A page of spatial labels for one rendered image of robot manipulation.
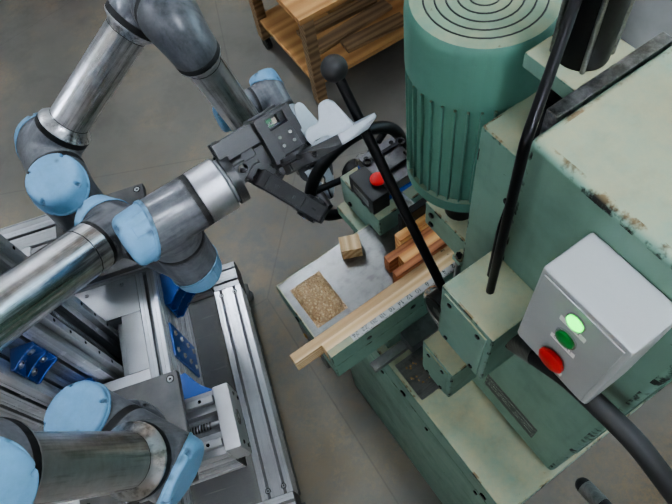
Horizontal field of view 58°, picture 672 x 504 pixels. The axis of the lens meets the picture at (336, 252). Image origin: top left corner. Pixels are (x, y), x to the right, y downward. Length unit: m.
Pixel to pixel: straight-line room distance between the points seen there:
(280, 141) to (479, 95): 0.26
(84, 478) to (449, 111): 0.62
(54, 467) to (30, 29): 3.02
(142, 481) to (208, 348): 1.03
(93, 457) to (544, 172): 0.63
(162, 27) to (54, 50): 2.25
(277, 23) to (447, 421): 2.03
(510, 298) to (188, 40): 0.76
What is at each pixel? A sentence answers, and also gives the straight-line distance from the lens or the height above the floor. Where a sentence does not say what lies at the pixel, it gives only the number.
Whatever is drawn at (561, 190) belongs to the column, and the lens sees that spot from 0.58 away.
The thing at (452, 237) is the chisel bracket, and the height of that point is 1.05.
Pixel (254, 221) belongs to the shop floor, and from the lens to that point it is 2.37.
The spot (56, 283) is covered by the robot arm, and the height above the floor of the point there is 1.31.
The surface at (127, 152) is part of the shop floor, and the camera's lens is 2.78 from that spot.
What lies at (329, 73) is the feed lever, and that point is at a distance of 0.77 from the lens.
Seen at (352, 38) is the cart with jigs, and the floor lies 0.20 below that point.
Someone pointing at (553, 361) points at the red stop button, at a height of 1.37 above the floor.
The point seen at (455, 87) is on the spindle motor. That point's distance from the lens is 0.70.
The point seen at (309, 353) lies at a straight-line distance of 1.09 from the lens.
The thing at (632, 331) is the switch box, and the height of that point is 1.48.
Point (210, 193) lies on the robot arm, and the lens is 0.77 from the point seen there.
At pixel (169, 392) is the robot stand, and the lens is 1.27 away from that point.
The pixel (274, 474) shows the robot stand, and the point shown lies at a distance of 1.79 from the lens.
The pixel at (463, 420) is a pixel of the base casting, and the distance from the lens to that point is 1.19.
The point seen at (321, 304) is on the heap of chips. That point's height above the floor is 0.92.
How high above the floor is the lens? 1.96
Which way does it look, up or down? 61 degrees down
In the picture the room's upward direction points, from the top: 14 degrees counter-clockwise
